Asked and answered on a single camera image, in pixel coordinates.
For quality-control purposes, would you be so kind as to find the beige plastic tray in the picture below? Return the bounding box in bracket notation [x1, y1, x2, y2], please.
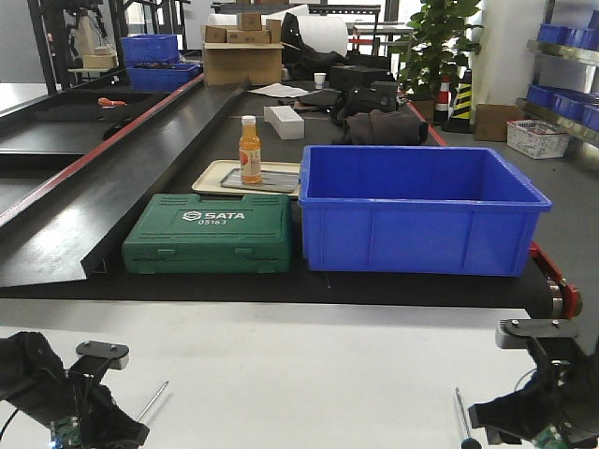
[192, 160, 300, 200]

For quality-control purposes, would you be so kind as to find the red conveyor end bracket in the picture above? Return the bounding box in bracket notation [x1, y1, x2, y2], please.
[530, 241, 583, 319]

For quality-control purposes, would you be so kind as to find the green potted plant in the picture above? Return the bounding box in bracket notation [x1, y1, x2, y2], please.
[399, 0, 482, 100]

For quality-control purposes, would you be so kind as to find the large blue plastic bin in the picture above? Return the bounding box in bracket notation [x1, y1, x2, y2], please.
[299, 145, 551, 277]

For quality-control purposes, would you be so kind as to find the white paper cup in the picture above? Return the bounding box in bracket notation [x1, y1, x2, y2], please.
[314, 72, 327, 90]

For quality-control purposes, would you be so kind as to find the blue bin on far table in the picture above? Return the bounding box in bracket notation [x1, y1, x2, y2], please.
[126, 64, 203, 93]

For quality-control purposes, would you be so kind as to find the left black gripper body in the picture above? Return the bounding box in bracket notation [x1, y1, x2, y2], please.
[50, 340, 150, 448]

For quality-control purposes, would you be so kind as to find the black yellow traffic cone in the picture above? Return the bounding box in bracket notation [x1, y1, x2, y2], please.
[441, 68, 472, 134]

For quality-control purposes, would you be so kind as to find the dark grey cloth bundle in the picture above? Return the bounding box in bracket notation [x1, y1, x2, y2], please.
[332, 109, 429, 146]

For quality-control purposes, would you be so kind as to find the red white traffic cone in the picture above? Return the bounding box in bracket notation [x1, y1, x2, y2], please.
[433, 74, 450, 125]

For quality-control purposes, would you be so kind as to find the orange tool on far table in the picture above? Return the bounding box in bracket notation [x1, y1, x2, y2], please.
[97, 97, 127, 108]

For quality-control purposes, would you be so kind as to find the cardboard box on floor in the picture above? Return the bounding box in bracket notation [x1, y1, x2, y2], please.
[474, 104, 524, 142]

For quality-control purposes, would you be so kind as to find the orange juice bottle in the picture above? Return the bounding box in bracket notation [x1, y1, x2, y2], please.
[239, 115, 262, 184]

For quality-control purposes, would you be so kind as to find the white plastic basket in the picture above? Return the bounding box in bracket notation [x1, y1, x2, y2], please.
[506, 120, 570, 160]

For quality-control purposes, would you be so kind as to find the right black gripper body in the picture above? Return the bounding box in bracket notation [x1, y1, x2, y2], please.
[468, 318, 598, 448]

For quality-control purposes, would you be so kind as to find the green SATA tool case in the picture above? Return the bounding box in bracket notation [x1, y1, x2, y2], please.
[122, 194, 292, 274]

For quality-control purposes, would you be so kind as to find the large cardboard box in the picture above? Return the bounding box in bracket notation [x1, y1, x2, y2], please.
[202, 43, 283, 86]

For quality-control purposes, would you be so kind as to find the small grey metal tray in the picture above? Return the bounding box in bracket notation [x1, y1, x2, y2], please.
[220, 168, 300, 194]

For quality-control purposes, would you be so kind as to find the black bag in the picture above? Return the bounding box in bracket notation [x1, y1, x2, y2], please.
[330, 86, 397, 125]

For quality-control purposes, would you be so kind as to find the green-handled screwdriver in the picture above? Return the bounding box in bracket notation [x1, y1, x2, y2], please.
[454, 387, 482, 449]
[136, 381, 169, 422]

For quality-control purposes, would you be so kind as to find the white rectangular box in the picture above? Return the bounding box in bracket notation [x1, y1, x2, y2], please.
[263, 106, 304, 140]

